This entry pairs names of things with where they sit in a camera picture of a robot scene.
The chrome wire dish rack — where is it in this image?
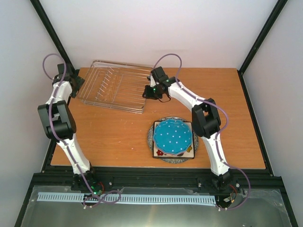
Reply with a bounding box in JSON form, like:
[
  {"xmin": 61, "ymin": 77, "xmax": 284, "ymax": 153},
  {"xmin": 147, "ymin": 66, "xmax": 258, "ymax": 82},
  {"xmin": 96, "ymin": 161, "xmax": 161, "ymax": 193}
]
[{"xmin": 77, "ymin": 60, "xmax": 152, "ymax": 114}]

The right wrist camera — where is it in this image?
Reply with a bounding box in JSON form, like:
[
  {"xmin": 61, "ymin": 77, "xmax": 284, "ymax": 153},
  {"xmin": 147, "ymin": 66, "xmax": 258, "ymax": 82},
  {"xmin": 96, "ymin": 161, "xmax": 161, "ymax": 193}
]
[{"xmin": 151, "ymin": 67, "xmax": 169, "ymax": 83}]

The light blue cable duct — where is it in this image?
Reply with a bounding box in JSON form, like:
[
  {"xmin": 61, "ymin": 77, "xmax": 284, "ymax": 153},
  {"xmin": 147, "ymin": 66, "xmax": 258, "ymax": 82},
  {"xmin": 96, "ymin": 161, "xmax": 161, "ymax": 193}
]
[{"xmin": 37, "ymin": 192, "xmax": 216, "ymax": 206}]

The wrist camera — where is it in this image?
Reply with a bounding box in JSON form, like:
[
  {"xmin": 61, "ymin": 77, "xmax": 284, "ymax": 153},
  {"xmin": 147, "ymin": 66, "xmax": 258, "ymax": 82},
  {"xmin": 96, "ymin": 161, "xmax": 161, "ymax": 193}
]
[
  {"xmin": 56, "ymin": 63, "xmax": 71, "ymax": 81},
  {"xmin": 151, "ymin": 67, "xmax": 169, "ymax": 83}
]

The blue polka dot plate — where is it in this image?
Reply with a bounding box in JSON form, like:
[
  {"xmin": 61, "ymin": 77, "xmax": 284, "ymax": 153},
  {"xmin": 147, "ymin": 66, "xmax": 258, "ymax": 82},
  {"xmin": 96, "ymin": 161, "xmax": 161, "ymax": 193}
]
[{"xmin": 152, "ymin": 119, "xmax": 194, "ymax": 156}]

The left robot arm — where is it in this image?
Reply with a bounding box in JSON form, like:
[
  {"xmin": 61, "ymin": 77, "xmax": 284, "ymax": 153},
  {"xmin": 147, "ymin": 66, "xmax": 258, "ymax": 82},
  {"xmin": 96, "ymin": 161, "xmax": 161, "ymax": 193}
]
[{"xmin": 37, "ymin": 74, "xmax": 98, "ymax": 191}]

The white square floral plate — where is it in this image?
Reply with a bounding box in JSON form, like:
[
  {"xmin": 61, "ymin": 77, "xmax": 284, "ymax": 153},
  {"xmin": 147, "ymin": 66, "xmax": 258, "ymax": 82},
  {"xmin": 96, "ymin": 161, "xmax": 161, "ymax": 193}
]
[{"xmin": 152, "ymin": 121, "xmax": 196, "ymax": 159}]

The grey speckled round plate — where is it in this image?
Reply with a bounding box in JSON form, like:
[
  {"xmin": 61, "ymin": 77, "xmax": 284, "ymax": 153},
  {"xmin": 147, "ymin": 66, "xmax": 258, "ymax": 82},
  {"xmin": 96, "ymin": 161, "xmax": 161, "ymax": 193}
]
[{"xmin": 147, "ymin": 116, "xmax": 199, "ymax": 165}]

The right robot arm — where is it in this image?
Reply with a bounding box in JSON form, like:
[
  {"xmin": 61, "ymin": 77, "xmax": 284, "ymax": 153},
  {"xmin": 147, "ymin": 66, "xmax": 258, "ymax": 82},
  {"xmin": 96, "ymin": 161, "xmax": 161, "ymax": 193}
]
[{"xmin": 143, "ymin": 76, "xmax": 232, "ymax": 191}]

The black aluminium frame rail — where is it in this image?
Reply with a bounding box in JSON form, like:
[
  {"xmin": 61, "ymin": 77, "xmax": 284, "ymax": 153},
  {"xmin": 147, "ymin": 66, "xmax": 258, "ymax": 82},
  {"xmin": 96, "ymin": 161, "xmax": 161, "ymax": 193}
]
[{"xmin": 33, "ymin": 166, "xmax": 284, "ymax": 192}]

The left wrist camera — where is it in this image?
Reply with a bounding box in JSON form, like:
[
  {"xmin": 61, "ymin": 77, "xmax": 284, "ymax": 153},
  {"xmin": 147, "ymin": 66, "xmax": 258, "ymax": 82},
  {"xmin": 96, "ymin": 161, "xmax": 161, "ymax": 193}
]
[{"xmin": 56, "ymin": 63, "xmax": 71, "ymax": 81}]

